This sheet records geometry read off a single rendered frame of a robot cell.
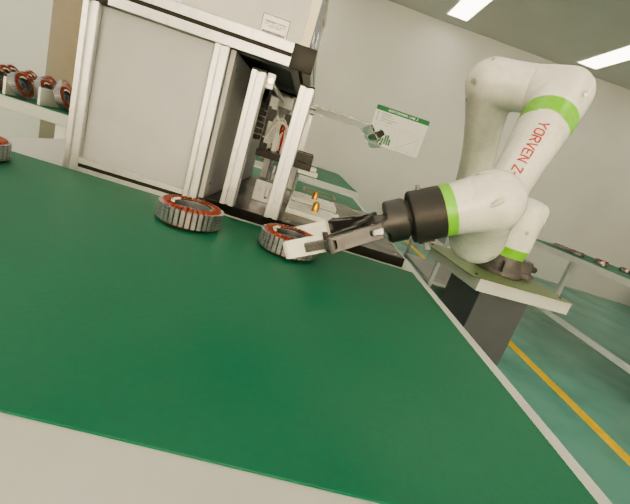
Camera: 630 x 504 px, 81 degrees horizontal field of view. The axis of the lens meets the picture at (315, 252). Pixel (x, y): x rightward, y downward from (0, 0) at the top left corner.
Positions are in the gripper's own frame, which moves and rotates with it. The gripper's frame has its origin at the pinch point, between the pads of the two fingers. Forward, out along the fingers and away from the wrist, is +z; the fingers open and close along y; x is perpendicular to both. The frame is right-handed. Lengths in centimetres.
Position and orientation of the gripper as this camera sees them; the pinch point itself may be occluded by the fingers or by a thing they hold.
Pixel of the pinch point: (296, 240)
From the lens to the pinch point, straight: 68.2
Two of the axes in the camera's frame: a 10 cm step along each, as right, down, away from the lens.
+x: -2.2, -9.5, -2.2
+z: -9.7, 1.9, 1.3
